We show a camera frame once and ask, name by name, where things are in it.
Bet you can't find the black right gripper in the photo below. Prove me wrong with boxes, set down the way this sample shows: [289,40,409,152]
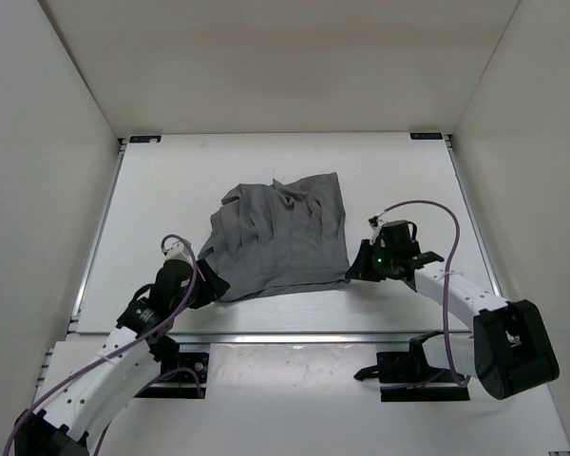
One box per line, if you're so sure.
[346,239,398,282]

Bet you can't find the grey pleated skirt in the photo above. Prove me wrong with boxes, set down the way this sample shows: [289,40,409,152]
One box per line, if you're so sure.
[199,173,350,303]

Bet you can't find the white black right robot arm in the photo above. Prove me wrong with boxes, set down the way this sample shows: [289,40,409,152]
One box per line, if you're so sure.
[346,217,561,400]

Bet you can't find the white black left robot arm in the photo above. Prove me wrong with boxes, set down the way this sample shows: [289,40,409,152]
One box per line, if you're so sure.
[3,258,230,455]

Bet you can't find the blue label sticker right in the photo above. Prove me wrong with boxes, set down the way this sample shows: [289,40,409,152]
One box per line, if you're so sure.
[409,132,444,141]

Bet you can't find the blue label sticker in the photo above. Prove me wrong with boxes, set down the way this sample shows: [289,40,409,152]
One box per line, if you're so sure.
[128,135,162,143]
[409,132,444,141]

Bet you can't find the blue label sticker left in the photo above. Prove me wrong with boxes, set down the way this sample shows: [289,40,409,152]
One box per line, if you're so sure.
[128,135,162,143]

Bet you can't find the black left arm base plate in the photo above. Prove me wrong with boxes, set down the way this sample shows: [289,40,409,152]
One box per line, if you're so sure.
[136,344,210,400]

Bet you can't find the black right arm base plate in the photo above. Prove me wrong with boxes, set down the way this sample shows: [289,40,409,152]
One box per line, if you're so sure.
[353,332,470,403]

